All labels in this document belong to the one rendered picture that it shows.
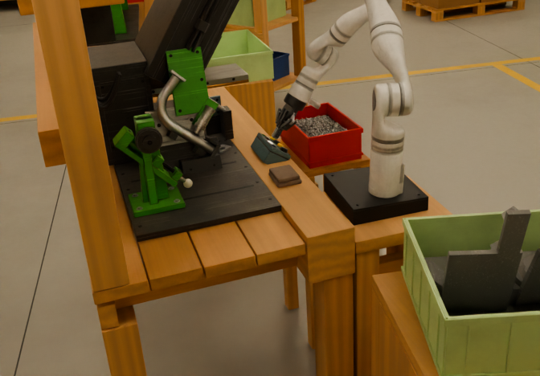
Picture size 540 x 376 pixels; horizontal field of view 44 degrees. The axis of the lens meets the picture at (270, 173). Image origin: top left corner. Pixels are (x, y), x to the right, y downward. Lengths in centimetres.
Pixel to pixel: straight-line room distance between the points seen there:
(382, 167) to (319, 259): 32
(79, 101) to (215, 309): 173
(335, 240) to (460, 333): 51
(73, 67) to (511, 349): 107
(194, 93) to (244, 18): 275
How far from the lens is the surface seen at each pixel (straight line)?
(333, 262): 182
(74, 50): 145
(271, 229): 184
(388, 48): 192
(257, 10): 475
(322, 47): 221
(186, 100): 217
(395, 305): 170
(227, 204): 194
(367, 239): 184
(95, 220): 159
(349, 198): 193
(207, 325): 295
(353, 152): 241
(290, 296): 295
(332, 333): 197
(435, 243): 177
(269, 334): 287
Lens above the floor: 180
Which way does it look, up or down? 25 degrees down
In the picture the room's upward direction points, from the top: 4 degrees counter-clockwise
